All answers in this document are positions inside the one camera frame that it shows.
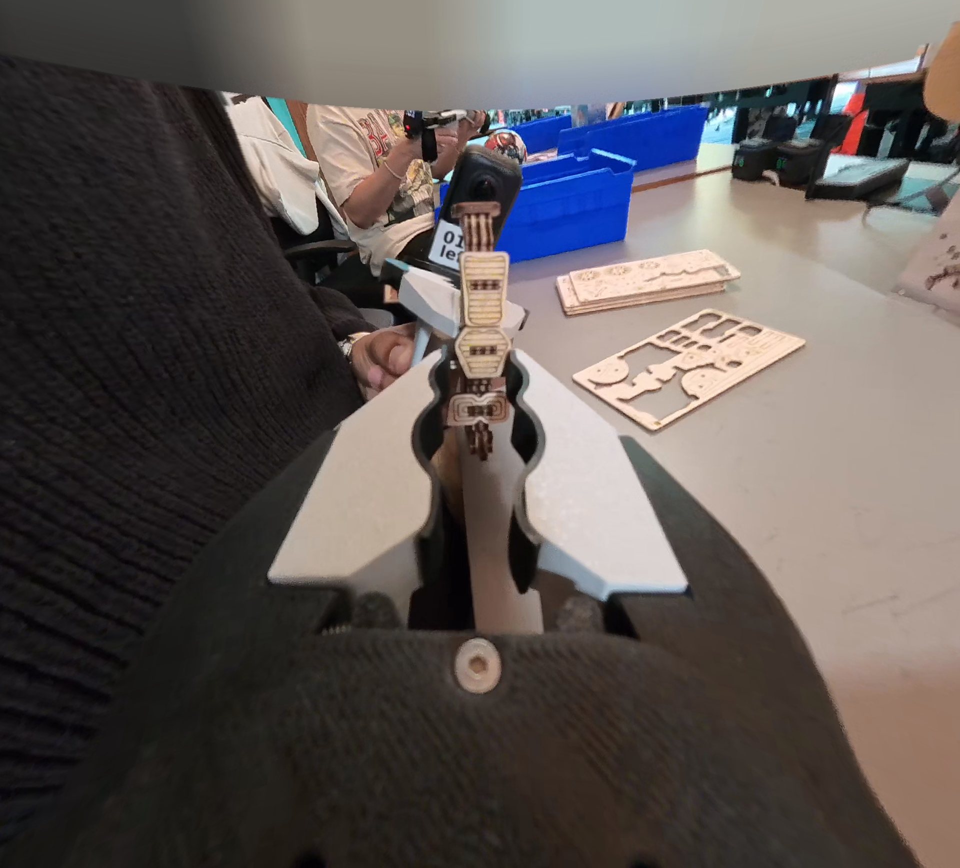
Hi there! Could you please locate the wooden puzzle model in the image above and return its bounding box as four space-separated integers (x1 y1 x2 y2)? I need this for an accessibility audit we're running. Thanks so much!
448 202 515 463

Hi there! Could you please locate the stack of wooden puzzle sheets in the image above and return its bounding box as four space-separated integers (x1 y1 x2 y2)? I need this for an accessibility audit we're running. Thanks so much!
556 249 742 316

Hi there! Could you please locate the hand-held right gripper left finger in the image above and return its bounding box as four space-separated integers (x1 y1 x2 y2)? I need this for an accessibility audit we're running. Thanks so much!
267 349 445 629

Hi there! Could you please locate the person's left forearm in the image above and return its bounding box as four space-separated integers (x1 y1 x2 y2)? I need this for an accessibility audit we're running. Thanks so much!
300 283 376 389

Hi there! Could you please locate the red bag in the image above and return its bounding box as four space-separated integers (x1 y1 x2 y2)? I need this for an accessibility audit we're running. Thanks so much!
840 84 875 157

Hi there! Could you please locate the blue plastic bin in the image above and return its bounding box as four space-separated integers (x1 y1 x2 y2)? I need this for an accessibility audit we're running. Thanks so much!
558 104 710 160
517 114 575 155
436 148 637 263

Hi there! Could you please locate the white jacket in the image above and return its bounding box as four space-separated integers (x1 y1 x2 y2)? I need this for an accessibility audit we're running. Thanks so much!
223 91 335 239

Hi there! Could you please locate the punched wooden puzzle sheet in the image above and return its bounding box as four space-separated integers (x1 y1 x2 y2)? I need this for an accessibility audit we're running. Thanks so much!
572 307 807 432

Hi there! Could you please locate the black office chair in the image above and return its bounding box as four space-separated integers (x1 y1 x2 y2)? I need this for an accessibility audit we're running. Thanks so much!
270 196 391 307

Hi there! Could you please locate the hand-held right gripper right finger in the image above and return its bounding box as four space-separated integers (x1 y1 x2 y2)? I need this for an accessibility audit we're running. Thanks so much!
508 350 690 605

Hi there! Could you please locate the grey desk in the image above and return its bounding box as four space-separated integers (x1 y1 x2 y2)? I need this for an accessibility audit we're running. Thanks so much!
510 151 960 868

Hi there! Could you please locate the person's left hand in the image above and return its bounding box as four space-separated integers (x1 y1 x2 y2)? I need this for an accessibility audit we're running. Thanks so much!
348 322 423 394

